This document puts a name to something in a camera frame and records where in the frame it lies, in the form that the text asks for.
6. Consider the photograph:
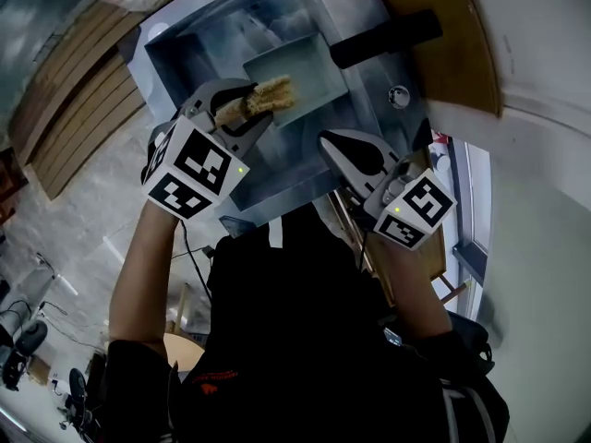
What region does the person's left forearm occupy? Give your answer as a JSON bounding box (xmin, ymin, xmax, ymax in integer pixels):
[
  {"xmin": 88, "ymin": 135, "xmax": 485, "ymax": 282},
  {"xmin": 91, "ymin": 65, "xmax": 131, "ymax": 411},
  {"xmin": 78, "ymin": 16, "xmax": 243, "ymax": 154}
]
[{"xmin": 108, "ymin": 198, "xmax": 185, "ymax": 358}]

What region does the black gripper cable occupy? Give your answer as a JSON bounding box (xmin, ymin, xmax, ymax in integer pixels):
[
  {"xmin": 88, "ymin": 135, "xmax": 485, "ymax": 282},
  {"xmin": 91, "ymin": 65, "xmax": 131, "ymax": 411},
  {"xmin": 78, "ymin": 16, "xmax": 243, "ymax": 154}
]
[{"xmin": 178, "ymin": 219, "xmax": 214, "ymax": 303}]

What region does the round wooden table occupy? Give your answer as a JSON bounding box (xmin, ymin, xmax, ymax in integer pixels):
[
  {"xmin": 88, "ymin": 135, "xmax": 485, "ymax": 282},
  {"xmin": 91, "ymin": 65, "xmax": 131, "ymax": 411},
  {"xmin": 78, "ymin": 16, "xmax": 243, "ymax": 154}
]
[{"xmin": 163, "ymin": 282, "xmax": 208, "ymax": 374}]

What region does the stainless steel sink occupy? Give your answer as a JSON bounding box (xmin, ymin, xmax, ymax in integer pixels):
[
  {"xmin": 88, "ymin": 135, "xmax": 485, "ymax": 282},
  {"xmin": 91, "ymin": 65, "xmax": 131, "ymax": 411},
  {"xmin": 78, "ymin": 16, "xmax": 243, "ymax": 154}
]
[{"xmin": 137, "ymin": 0, "xmax": 434, "ymax": 226}]

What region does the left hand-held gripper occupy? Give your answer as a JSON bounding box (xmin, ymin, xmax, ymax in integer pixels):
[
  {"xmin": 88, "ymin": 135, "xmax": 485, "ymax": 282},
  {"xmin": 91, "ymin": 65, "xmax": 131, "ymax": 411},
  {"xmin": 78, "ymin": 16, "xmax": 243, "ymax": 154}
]
[{"xmin": 139, "ymin": 78, "xmax": 275, "ymax": 222}]

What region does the round chrome sink knob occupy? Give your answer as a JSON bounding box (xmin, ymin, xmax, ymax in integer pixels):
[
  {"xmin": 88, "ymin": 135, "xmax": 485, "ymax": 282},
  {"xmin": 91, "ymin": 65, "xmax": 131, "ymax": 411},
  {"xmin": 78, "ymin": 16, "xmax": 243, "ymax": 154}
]
[{"xmin": 387, "ymin": 84, "xmax": 412, "ymax": 110}]

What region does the person's right forearm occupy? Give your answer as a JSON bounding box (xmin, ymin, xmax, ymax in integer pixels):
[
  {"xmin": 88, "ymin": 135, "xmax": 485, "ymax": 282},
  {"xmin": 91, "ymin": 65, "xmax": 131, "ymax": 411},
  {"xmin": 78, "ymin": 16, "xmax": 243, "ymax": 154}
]
[{"xmin": 368, "ymin": 237, "xmax": 454, "ymax": 337}]

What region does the standing floor fan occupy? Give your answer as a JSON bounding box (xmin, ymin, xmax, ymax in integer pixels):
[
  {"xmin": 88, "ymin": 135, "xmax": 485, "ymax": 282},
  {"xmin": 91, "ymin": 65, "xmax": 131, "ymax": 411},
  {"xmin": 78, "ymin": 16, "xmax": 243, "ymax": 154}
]
[{"xmin": 0, "ymin": 296, "xmax": 50, "ymax": 392}]

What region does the wooden backsplash board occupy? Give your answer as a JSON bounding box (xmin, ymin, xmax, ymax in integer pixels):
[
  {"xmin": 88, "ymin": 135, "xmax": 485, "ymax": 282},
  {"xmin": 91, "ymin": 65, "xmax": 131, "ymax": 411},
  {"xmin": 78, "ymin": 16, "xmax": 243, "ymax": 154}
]
[{"xmin": 375, "ymin": 0, "xmax": 504, "ymax": 118}]

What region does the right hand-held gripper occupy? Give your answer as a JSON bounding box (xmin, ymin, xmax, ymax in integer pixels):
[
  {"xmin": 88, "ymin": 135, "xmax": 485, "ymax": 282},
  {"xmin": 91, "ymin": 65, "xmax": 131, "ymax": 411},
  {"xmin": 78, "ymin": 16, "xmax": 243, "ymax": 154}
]
[{"xmin": 318, "ymin": 128, "xmax": 459, "ymax": 252}]

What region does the black office chair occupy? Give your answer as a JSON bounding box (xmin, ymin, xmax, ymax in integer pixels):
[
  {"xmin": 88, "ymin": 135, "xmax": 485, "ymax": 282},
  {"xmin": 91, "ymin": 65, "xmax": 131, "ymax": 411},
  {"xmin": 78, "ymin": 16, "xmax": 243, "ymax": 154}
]
[{"xmin": 56, "ymin": 365, "xmax": 102, "ymax": 434}]

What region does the grey window frame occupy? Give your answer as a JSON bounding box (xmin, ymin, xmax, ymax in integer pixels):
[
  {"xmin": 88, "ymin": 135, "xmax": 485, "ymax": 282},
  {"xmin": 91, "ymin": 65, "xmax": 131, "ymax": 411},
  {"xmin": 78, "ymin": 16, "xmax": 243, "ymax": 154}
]
[{"xmin": 451, "ymin": 139, "xmax": 491, "ymax": 286}]

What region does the yellow fibrous loofah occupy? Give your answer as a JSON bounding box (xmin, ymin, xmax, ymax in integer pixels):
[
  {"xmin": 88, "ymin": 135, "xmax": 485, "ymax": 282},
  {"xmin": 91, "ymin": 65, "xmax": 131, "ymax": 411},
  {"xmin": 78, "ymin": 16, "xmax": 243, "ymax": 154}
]
[{"xmin": 213, "ymin": 74, "xmax": 297, "ymax": 127}]

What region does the slatted wooden pallet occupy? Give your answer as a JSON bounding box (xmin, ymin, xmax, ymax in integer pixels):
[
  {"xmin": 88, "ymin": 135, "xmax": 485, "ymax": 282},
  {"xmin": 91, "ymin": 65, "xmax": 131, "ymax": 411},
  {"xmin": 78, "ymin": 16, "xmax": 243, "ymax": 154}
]
[{"xmin": 8, "ymin": 0, "xmax": 148, "ymax": 201}]

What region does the black backpack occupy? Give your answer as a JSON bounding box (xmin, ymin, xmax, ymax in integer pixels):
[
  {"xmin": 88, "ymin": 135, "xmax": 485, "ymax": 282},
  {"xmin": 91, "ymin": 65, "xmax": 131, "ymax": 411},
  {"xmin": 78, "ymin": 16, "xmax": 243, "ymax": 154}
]
[{"xmin": 446, "ymin": 310, "xmax": 496, "ymax": 377}]

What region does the person's black shirt torso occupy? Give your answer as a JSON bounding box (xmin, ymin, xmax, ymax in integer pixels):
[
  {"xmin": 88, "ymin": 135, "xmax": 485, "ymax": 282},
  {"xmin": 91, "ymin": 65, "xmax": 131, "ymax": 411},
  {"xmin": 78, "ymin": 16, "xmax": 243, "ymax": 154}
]
[{"xmin": 103, "ymin": 207, "xmax": 512, "ymax": 443}]

